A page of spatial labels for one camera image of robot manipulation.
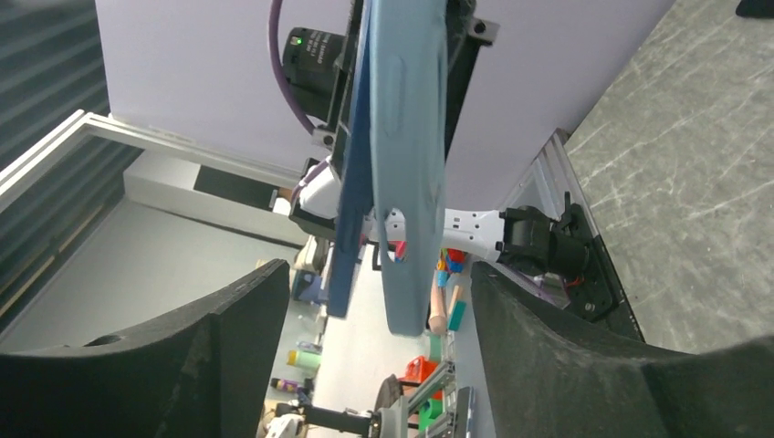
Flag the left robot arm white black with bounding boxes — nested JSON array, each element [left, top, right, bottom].
[[273, 1, 591, 278]]

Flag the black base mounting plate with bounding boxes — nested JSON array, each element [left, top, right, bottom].
[[496, 130, 645, 343]]

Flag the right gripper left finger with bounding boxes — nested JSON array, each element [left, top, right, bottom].
[[1, 260, 289, 437]]

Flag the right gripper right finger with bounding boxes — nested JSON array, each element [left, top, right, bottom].
[[471, 263, 773, 437]]

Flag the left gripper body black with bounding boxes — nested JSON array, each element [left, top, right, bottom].
[[326, 0, 502, 183]]

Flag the black phone on table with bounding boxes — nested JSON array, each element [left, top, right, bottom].
[[735, 0, 774, 19]]

